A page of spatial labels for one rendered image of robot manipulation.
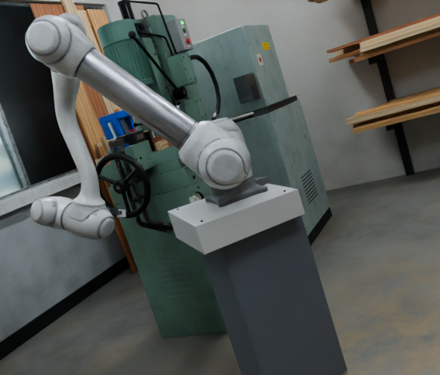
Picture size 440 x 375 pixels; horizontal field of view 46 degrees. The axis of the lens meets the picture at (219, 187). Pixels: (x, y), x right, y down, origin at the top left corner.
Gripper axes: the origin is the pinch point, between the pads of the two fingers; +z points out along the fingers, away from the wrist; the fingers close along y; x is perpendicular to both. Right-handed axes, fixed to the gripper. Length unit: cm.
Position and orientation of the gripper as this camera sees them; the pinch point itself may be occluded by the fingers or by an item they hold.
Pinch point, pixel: (118, 213)
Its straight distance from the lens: 211.1
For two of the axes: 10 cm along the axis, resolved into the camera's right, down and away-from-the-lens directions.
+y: -8.6, 2.0, 4.7
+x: 1.4, 9.8, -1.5
